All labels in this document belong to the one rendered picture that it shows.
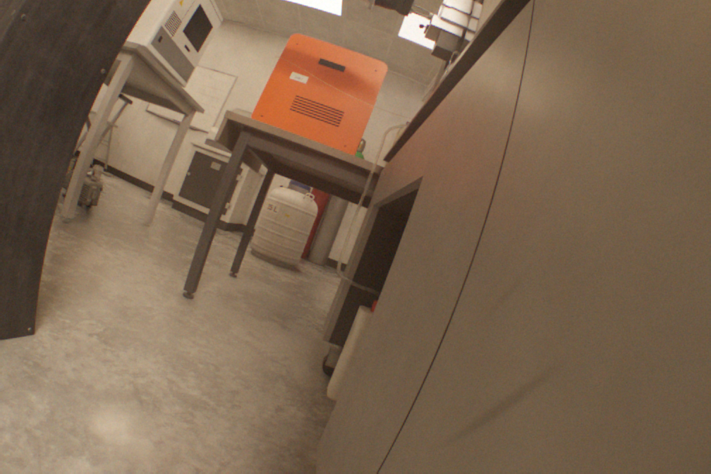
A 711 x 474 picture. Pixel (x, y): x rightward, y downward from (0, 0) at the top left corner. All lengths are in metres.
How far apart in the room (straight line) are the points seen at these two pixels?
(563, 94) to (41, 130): 0.68
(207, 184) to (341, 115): 2.79
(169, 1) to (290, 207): 1.81
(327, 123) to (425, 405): 1.16
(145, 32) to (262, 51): 3.40
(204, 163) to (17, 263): 3.39
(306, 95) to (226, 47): 4.01
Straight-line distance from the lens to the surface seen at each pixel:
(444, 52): 1.08
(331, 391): 0.97
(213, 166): 3.91
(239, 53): 5.15
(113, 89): 1.75
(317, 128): 1.28
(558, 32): 0.24
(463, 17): 1.14
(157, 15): 1.86
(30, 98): 0.64
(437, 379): 0.21
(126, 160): 5.33
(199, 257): 1.29
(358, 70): 1.38
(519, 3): 0.40
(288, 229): 2.79
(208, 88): 5.02
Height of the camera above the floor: 0.44
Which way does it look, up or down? 5 degrees up
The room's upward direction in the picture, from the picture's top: 21 degrees clockwise
